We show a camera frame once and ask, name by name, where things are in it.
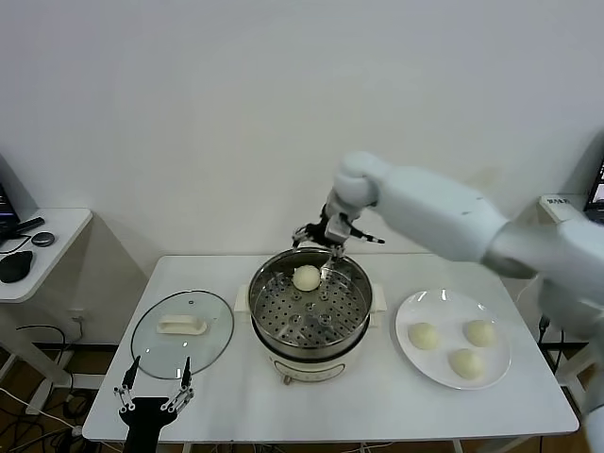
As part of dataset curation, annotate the white steamed baozi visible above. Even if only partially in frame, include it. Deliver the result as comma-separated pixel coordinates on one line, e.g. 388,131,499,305
292,264,321,292
447,348,486,381
407,322,440,352
464,319,498,348

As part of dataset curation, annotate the black remote stick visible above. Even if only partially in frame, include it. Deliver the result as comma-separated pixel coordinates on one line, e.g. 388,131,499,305
11,218,46,235

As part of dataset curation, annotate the white wall socket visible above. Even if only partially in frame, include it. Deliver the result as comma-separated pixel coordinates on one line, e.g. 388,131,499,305
69,309,90,341

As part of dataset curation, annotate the black open laptop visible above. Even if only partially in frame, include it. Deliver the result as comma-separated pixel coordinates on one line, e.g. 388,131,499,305
583,158,604,214

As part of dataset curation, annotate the black hanging cable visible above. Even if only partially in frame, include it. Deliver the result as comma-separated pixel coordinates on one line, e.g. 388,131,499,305
15,325,70,355

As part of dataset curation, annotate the computer monitor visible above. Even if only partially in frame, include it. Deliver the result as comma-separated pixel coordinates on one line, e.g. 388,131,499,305
0,181,23,244

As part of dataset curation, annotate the white side table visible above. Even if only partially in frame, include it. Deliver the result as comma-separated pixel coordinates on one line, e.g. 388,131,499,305
537,193,604,416
0,209,93,416

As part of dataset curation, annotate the black computer mouse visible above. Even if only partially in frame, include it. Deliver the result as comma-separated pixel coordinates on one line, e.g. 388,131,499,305
0,251,34,285

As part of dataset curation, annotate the glass lid with white handle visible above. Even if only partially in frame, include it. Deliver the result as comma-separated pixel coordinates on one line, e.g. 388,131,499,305
130,290,236,381

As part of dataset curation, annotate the white floor cable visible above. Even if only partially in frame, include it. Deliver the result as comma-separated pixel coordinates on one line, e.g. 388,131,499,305
0,387,79,433

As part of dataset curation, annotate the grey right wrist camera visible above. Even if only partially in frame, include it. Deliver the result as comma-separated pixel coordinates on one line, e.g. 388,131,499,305
326,212,354,245

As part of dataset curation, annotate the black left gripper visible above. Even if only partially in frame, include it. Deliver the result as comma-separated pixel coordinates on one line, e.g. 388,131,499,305
112,356,196,453

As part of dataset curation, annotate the black cable with adapter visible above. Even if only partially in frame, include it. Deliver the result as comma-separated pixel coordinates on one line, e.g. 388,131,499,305
538,314,567,374

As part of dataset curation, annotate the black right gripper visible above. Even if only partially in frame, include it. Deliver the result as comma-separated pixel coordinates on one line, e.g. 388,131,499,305
291,217,344,278

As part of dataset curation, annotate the stainless steel steamer basket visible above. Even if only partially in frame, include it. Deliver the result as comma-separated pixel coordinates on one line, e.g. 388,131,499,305
247,247,373,349

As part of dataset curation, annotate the round white plate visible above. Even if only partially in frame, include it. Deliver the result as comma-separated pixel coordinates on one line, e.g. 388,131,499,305
394,288,512,391

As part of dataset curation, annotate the thin black desk cable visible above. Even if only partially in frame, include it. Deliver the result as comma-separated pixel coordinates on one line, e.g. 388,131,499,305
0,234,30,258

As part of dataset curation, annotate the stainless steel steamer pot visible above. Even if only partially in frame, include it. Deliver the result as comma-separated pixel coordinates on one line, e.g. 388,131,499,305
234,281,388,386

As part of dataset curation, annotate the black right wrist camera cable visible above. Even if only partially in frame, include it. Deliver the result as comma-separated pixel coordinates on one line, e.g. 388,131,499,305
351,228,386,245

